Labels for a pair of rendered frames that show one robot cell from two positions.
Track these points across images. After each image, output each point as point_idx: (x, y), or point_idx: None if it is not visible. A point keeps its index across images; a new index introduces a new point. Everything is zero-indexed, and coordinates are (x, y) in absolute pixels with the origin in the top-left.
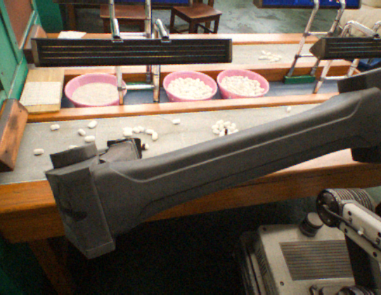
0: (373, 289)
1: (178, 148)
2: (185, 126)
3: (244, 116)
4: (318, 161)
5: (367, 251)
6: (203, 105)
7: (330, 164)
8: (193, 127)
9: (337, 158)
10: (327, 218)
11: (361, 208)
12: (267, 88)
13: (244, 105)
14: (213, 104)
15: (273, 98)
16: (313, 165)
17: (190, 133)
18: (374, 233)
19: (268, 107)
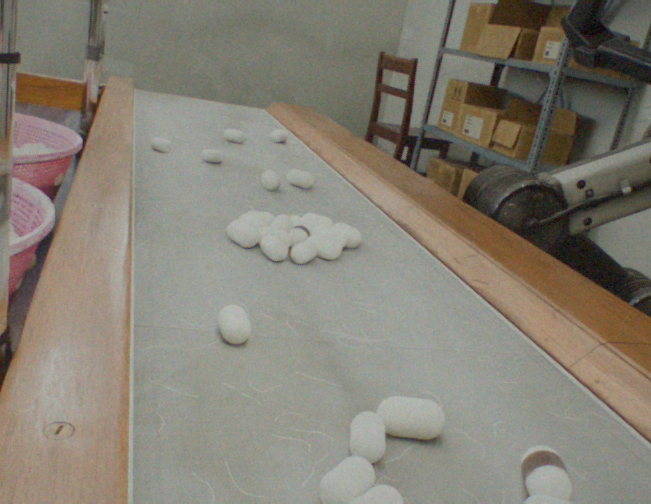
0: (626, 276)
1: (457, 362)
2: (258, 315)
3: (186, 198)
4: (407, 175)
5: (641, 209)
6: (107, 220)
7: (410, 171)
8: (268, 297)
9: (385, 162)
10: (543, 240)
11: (571, 167)
12: (28, 121)
13: (132, 167)
14: (109, 203)
15: (106, 133)
16: (427, 183)
17: (323, 312)
18: (643, 167)
19: (135, 161)
